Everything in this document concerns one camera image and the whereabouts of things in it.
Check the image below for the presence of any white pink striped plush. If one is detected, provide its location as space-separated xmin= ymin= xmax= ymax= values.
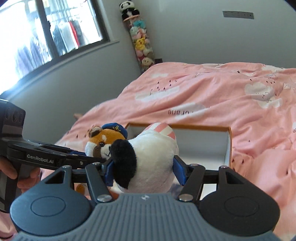
xmin=110 ymin=122 xmax=179 ymax=193

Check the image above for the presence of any red panda sailor plush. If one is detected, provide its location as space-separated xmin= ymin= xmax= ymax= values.
xmin=85 ymin=123 xmax=137 ymax=189

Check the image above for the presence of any person's left hand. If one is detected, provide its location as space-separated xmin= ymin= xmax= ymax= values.
xmin=0 ymin=157 xmax=42 ymax=194

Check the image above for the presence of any orange white storage box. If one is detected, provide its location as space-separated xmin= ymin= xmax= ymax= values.
xmin=127 ymin=124 xmax=232 ymax=192

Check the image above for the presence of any pink cloud print duvet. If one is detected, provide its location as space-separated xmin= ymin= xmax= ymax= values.
xmin=57 ymin=62 xmax=295 ymax=240

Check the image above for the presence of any clear tube of plush toys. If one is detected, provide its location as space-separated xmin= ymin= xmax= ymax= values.
xmin=123 ymin=14 xmax=156 ymax=73

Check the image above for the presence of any panda plush toy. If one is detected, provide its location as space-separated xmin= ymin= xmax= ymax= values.
xmin=119 ymin=1 xmax=140 ymax=21

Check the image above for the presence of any window with dark frame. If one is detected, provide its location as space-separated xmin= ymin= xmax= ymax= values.
xmin=1 ymin=1 xmax=110 ymax=95

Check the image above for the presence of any grey wall vent plate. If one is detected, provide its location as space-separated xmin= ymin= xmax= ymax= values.
xmin=222 ymin=11 xmax=254 ymax=20

